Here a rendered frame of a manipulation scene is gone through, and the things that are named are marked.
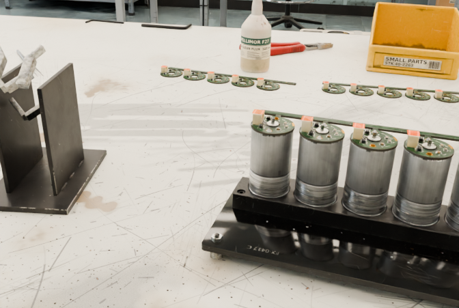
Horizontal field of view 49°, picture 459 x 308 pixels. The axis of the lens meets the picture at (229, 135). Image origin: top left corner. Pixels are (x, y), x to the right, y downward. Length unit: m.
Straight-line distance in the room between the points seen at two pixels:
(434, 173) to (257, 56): 0.33
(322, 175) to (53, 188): 0.17
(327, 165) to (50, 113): 0.17
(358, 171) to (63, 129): 0.19
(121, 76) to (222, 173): 0.24
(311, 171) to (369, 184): 0.03
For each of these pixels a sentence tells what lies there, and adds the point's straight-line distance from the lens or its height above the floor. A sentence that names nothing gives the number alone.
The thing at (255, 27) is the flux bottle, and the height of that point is 0.80.
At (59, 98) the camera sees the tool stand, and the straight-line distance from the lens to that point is 0.34.
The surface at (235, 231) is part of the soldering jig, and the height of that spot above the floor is 0.76.
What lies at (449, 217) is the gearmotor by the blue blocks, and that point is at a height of 0.78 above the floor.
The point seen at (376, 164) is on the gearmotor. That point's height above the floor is 0.80.
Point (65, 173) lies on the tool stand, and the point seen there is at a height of 0.76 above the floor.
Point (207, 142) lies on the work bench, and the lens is 0.41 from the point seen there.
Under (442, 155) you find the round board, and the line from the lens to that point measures 0.28.
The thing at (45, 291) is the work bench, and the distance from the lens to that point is 0.28.
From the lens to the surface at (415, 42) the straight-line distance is 0.72.
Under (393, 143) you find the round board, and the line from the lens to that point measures 0.28.
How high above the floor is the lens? 0.93
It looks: 25 degrees down
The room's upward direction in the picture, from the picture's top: 1 degrees clockwise
